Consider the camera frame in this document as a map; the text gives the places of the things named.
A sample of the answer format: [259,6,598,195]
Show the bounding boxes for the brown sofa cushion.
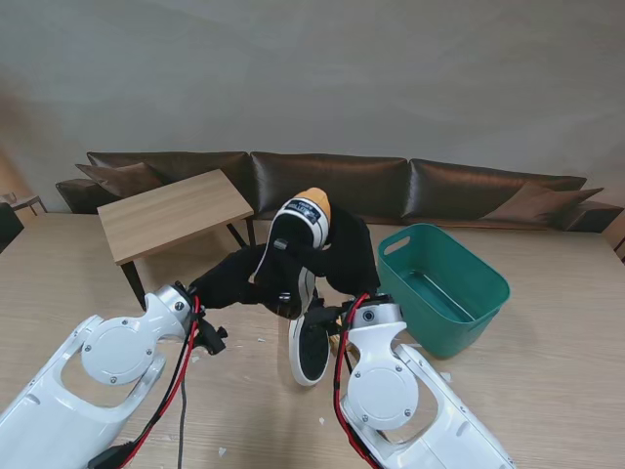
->
[75,162,165,199]
[482,182,605,225]

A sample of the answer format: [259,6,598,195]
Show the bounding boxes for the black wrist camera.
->
[305,298,353,329]
[194,320,229,356]

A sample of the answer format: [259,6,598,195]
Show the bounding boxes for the yellow canvas sneaker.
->
[287,312,338,387]
[248,188,334,319]

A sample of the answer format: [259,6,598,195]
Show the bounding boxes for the green plastic basket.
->
[376,223,512,360]

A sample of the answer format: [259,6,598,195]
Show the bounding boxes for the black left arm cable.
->
[175,380,190,469]

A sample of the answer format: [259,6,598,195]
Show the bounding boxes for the small wooden side table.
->
[0,192,49,216]

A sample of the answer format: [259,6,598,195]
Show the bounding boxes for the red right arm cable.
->
[333,292,375,469]

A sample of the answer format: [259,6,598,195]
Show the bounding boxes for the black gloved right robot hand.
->
[275,207,381,297]

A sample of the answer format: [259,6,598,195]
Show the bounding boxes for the red left arm cable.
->
[121,295,204,469]

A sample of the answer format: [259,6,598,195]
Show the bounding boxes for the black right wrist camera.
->
[305,298,353,329]

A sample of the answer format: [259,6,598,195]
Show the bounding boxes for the light wooden cabinet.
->
[601,209,625,265]

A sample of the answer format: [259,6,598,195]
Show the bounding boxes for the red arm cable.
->
[333,292,375,469]
[121,295,204,469]

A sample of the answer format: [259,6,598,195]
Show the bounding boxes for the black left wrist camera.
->
[194,320,229,356]

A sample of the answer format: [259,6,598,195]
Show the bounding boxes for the small wooden black-legged bench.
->
[96,169,259,313]

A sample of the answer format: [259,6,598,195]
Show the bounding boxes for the dark brown leather sofa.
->
[55,150,625,234]

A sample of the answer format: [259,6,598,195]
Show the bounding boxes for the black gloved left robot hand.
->
[187,246,294,314]

